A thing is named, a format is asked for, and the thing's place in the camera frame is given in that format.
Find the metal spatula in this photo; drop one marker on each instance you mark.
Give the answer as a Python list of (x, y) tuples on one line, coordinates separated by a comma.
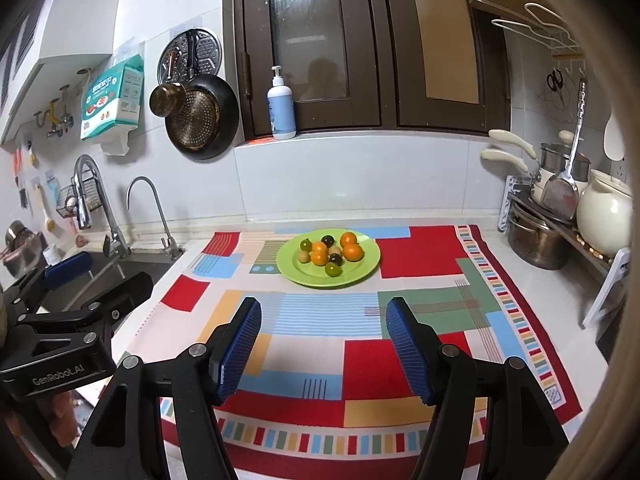
[(560, 190)]

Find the steel sink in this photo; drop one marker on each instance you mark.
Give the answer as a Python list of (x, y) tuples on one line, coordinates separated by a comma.
[(142, 270)]

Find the black scissors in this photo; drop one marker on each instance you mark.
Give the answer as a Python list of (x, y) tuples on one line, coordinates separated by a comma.
[(555, 85)]

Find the dark brown window frame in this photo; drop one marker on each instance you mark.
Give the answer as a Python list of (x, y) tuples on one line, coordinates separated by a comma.
[(380, 60)]

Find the thin chrome faucet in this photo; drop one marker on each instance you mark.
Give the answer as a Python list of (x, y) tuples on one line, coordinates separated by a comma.
[(167, 240)]

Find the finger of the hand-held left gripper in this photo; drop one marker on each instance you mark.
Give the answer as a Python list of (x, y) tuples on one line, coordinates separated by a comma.
[(125, 292), (67, 267)]

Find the white blue soap bottle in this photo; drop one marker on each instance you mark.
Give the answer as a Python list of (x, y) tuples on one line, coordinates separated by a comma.
[(281, 110)]

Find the large chrome faucet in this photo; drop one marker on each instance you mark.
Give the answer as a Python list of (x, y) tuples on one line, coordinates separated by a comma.
[(85, 200)]

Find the black frying pan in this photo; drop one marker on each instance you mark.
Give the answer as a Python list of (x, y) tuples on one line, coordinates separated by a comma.
[(200, 125)]

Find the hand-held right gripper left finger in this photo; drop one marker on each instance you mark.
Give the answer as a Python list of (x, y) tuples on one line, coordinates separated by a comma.
[(240, 345)]

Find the white rice paddle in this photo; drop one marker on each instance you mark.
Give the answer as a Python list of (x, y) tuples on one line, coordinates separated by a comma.
[(614, 135)]

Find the orange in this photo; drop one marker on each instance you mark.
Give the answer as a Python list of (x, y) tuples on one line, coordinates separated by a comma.
[(354, 252), (348, 238), (319, 247), (320, 259)]

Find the colourful patterned table mat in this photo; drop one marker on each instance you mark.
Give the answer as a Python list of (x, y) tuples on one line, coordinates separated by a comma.
[(425, 255)]

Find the white cup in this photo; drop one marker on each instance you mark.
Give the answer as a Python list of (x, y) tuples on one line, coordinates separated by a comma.
[(51, 255)]

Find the steel bowl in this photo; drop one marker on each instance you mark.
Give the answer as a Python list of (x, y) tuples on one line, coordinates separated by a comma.
[(17, 242)]

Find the brass wall tap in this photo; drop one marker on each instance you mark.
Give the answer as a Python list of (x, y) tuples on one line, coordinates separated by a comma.
[(52, 120)]

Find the yellow dish brush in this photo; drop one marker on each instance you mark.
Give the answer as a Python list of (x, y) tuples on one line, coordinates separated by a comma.
[(49, 222)]

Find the white ceramic pot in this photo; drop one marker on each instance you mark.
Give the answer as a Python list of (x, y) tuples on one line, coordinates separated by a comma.
[(600, 215)]

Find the large steel pot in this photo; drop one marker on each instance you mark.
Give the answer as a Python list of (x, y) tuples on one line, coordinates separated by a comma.
[(540, 245)]

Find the dark round fruit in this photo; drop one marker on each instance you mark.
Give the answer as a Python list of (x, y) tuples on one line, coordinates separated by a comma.
[(335, 260), (327, 239)]

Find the small beige fruit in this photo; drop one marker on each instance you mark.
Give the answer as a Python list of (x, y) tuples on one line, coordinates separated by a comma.
[(334, 250), (302, 257)]

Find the small copper pot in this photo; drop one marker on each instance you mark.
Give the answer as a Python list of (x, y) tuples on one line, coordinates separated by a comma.
[(167, 100)]

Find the green white wrap box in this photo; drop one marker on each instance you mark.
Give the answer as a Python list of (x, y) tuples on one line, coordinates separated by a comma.
[(110, 100)]

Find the round silver steamer tray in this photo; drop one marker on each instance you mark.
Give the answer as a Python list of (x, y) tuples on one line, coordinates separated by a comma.
[(207, 50)]

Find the green plate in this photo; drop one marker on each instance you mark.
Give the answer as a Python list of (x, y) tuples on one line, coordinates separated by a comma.
[(361, 272)]

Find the small steel pot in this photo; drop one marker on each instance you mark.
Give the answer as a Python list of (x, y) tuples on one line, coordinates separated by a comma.
[(555, 160)]

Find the small green fruit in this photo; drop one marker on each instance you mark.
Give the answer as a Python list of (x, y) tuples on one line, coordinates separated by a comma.
[(305, 244), (332, 270)]

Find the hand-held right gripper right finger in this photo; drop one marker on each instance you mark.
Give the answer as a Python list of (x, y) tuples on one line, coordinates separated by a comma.
[(405, 345)]

